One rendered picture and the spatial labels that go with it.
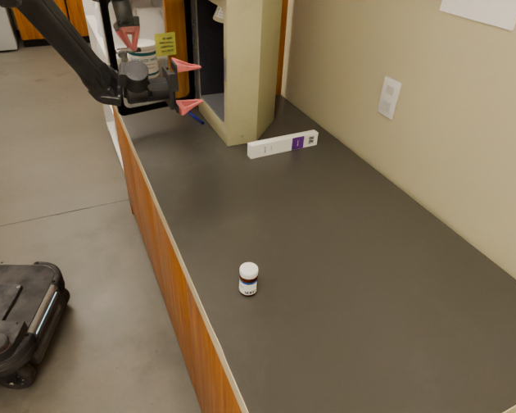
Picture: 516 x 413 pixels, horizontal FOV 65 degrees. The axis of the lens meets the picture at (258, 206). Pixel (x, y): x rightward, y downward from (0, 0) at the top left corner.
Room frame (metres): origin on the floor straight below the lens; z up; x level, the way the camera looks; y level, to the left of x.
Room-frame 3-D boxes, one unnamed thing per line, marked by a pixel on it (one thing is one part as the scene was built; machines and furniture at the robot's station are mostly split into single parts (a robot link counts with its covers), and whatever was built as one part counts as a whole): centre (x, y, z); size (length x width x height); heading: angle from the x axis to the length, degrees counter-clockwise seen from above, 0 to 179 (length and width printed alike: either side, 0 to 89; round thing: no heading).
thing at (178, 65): (1.08, 0.22, 1.24); 0.09 x 0.07 x 0.07; 116
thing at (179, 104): (1.08, 0.22, 1.17); 0.09 x 0.07 x 0.07; 116
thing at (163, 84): (1.05, 0.28, 1.20); 0.07 x 0.07 x 0.10; 26
